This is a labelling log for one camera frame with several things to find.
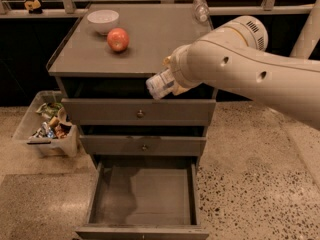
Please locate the grey bottom drawer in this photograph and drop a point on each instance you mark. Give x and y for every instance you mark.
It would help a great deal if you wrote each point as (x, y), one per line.
(144, 198)

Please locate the white slanted pillar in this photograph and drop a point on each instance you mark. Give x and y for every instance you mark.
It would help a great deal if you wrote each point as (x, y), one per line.
(309, 35)

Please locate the grey top drawer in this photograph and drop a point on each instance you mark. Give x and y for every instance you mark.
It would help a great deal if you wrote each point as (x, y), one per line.
(140, 112)

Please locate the green snack bag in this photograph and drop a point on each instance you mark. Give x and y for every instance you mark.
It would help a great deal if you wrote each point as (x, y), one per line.
(49, 110)

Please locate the blue snack packet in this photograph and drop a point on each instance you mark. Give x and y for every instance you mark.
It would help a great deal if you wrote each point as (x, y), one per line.
(44, 131)

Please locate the yellow black small object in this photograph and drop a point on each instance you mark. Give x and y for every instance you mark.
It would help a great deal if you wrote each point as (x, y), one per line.
(33, 6)

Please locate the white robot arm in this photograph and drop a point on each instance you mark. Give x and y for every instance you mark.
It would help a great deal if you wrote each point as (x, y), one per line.
(232, 58)

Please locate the brown snack packet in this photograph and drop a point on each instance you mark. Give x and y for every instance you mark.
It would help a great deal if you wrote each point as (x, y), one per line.
(61, 131)

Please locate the grey drawer cabinet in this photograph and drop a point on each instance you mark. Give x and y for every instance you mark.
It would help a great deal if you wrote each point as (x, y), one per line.
(86, 67)

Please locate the clear plastic storage bin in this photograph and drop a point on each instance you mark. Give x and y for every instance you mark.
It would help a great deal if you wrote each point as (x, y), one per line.
(32, 121)

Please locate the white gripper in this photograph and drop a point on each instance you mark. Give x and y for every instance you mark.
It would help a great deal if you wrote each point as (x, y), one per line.
(176, 65)

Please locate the grey middle drawer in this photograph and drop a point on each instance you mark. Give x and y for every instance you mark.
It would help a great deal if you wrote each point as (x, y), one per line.
(143, 145)

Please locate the white bowl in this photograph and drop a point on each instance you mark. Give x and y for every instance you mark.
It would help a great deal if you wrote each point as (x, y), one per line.
(103, 21)

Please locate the red apple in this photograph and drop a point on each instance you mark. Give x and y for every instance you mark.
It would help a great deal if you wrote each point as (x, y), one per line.
(118, 39)

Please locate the grey drawer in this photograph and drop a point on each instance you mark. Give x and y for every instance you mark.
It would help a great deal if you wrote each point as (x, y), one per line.
(143, 145)
(144, 198)
(140, 112)

